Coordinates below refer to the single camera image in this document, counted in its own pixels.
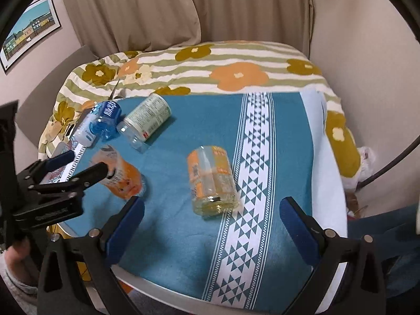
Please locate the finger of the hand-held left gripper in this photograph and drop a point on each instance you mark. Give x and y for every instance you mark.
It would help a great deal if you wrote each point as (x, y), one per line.
(95, 174)
(60, 161)

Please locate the person's left forearm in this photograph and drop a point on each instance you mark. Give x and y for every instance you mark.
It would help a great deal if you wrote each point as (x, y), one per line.
(16, 290)

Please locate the clear cup green white label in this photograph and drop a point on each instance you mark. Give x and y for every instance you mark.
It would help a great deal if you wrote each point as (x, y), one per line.
(147, 116)

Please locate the person's left hand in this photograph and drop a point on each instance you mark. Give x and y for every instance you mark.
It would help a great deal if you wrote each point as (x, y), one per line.
(18, 259)

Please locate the floral striped blanket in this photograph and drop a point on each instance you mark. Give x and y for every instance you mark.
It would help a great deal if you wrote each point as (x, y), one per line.
(236, 72)

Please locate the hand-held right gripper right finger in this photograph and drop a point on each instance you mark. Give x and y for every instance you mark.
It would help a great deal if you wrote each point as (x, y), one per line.
(300, 229)

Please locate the white bottle blue label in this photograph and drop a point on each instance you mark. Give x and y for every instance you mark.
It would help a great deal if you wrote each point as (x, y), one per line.
(83, 131)

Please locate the grey headboard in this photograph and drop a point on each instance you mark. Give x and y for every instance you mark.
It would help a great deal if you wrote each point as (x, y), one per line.
(49, 88)

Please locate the white plastic bag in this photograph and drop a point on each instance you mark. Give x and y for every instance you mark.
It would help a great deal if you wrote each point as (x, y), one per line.
(364, 160)

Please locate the beige curtain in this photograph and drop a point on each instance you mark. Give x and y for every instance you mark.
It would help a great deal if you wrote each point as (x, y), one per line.
(147, 6)

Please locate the blue clear plastic cup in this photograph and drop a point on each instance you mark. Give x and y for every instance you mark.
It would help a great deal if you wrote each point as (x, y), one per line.
(106, 119)

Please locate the teal patterned cloth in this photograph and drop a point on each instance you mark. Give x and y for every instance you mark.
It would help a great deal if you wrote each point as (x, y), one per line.
(183, 242)

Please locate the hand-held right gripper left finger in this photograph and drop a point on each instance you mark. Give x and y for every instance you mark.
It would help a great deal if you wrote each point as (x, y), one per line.
(126, 226)

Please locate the thin metal tool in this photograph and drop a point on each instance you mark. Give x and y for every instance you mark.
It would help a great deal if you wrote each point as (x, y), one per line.
(115, 89)

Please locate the white ruler strip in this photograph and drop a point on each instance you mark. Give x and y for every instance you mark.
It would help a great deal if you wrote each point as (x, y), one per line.
(77, 161)

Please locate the clear cup orange cartoon print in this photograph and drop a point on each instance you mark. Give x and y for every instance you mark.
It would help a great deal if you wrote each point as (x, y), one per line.
(126, 178)

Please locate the person's leg in jeans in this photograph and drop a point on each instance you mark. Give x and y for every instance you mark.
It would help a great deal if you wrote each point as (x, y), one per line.
(393, 229)

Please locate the framed wall poster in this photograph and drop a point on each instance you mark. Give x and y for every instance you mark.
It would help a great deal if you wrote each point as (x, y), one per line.
(29, 28)

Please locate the clear cup orange yellow label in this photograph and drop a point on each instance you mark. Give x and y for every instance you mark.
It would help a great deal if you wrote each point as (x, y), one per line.
(211, 182)

